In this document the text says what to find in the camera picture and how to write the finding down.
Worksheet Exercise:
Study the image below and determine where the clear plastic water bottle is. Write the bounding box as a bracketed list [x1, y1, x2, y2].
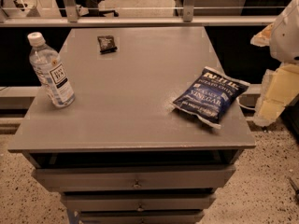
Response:
[27, 32, 75, 108]

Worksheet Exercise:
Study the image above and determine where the grey drawer cabinet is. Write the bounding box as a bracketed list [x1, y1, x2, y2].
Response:
[8, 27, 255, 224]

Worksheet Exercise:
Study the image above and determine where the blue kettle chips bag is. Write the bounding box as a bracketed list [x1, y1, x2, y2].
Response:
[173, 66, 249, 129]

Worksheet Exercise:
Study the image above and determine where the white cable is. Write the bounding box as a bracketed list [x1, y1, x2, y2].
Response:
[236, 96, 257, 112]

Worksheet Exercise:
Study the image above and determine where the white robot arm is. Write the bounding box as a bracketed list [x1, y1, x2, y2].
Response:
[250, 0, 299, 127]

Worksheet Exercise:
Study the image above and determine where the dark rxbar chocolate wrapper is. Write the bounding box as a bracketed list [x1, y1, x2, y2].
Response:
[97, 35, 118, 54]

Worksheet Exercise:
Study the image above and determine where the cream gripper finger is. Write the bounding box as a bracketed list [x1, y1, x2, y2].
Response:
[250, 23, 274, 47]
[253, 63, 299, 127]

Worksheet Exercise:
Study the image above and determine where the grey metal railing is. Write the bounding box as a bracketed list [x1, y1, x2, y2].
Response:
[0, 0, 291, 27]

